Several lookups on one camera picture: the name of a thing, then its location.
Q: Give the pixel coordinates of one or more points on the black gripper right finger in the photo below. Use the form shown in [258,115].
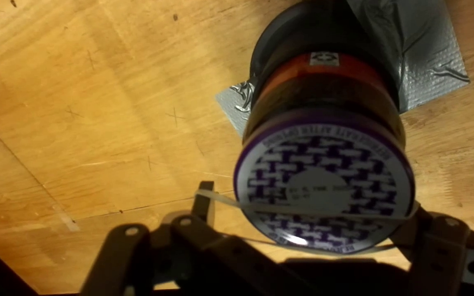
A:
[439,251]

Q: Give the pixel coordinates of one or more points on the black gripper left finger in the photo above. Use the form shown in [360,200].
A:
[183,258]

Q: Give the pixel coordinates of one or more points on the dark bottle with purple lid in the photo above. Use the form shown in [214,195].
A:
[326,139]

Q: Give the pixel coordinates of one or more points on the grey duct tape patch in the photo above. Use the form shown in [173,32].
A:
[410,42]

